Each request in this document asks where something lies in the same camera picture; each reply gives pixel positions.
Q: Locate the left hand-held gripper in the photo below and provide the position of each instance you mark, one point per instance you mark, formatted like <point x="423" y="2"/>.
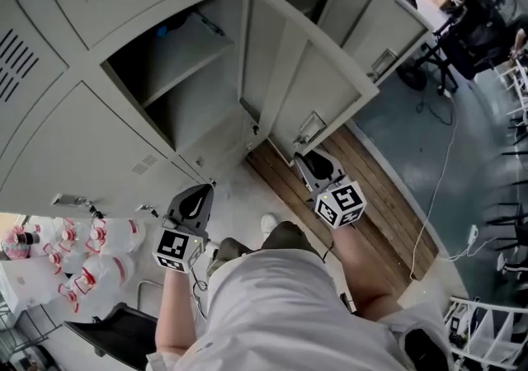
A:
<point x="177" y="250"/>

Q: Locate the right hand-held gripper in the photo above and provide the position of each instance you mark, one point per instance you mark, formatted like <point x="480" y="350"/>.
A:
<point x="340" y="204"/>

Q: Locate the grey metal locker cabinet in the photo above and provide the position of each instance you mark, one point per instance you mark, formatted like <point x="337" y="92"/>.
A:
<point x="41" y="146"/>

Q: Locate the person's left forearm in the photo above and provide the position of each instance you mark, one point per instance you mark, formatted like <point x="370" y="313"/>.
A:
<point x="175" y="311"/>

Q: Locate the person's right forearm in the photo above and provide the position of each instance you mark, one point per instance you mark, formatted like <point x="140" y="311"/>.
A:
<point x="363" y="274"/>

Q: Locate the person's left white shoe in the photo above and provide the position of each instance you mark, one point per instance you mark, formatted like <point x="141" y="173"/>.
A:
<point x="211" y="247"/>

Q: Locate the person's white shoe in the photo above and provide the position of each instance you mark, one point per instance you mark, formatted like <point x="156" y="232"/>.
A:
<point x="268" y="224"/>
<point x="211" y="247"/>

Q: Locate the brown wooden plank platform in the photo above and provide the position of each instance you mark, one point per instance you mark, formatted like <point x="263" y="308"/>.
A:
<point x="371" y="212"/>

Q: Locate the person's olive trousers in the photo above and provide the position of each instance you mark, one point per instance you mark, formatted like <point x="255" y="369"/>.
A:
<point x="288" y="237"/>

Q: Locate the person's right white shoe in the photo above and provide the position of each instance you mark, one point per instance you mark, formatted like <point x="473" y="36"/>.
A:
<point x="268" y="224"/>

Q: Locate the cluster of clear water jugs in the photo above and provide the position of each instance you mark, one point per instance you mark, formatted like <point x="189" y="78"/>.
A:
<point x="103" y="262"/>

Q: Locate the person's white shirt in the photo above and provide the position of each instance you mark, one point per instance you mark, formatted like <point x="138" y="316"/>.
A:
<point x="280" y="320"/>

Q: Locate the black chair with metal legs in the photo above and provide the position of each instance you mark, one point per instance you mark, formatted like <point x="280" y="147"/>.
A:
<point x="115" y="332"/>

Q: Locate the white power strip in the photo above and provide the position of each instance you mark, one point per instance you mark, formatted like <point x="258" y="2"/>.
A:
<point x="472" y="235"/>

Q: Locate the dark brown jar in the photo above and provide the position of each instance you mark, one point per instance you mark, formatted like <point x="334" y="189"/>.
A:
<point x="29" y="237"/>

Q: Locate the pink patterned bag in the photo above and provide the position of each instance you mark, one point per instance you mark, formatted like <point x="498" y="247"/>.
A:
<point x="14" y="247"/>

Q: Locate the small blue object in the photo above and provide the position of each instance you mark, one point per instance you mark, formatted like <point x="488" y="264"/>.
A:
<point x="162" y="30"/>

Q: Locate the white cubby shelf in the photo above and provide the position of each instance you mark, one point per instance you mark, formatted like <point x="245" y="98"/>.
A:
<point x="486" y="328"/>

